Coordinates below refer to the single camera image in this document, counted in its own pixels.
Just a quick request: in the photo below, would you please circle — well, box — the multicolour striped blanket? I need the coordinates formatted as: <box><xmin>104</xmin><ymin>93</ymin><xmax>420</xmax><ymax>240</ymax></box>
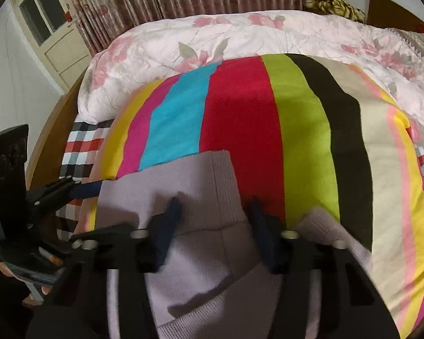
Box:
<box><xmin>76</xmin><ymin>53</ymin><xmax>424</xmax><ymax>339</ymax></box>

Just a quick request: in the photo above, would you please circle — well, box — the cream panelled door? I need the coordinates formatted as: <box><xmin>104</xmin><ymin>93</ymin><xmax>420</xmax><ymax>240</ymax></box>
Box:
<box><xmin>12</xmin><ymin>0</ymin><xmax>93</xmax><ymax>94</ymax></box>

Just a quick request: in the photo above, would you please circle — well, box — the white floral quilt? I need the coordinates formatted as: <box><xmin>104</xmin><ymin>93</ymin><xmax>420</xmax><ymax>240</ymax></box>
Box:
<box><xmin>78</xmin><ymin>10</ymin><xmax>424</xmax><ymax>142</ymax></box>

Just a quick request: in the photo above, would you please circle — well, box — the brown wooden board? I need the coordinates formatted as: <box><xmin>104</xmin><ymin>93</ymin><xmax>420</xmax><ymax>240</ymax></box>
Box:
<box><xmin>367</xmin><ymin>0</ymin><xmax>424</xmax><ymax>36</ymax></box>

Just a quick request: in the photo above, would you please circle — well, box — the brown yellow patterned blanket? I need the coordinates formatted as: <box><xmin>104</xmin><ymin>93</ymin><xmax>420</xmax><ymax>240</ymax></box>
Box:
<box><xmin>301</xmin><ymin>0</ymin><xmax>367</xmax><ymax>22</ymax></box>

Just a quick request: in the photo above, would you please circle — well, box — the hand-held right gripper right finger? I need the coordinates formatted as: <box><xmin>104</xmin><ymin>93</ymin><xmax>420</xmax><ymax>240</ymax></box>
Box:
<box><xmin>246</xmin><ymin>197</ymin><xmax>401</xmax><ymax>339</ymax></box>

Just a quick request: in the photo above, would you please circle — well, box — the grey zigzag patterned pillow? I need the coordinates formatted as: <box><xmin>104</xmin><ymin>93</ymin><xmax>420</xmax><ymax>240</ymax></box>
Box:
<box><xmin>392</xmin><ymin>29</ymin><xmax>424</xmax><ymax>65</ymax></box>

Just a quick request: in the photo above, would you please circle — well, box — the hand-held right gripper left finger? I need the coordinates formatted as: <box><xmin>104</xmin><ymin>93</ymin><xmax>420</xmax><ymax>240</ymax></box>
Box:
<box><xmin>26</xmin><ymin>197</ymin><xmax>183</xmax><ymax>339</ymax></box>

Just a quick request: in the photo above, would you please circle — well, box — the person's left hand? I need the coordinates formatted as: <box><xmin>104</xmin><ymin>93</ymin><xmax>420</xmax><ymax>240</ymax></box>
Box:
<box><xmin>0</xmin><ymin>249</ymin><xmax>64</xmax><ymax>297</ymax></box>

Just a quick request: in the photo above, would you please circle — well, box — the lilac knit sweater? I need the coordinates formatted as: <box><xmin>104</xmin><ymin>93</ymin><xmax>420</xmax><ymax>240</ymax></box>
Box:
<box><xmin>92</xmin><ymin>150</ymin><xmax>373</xmax><ymax>339</ymax></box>

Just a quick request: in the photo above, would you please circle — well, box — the wooden bed side rail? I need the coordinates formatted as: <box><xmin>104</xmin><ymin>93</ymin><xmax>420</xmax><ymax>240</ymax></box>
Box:
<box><xmin>25</xmin><ymin>72</ymin><xmax>90</xmax><ymax>188</ymax></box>

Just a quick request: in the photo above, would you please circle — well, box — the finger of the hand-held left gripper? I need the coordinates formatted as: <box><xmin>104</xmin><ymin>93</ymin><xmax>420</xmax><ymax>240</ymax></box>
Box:
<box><xmin>25</xmin><ymin>179</ymin><xmax>104</xmax><ymax>227</ymax></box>

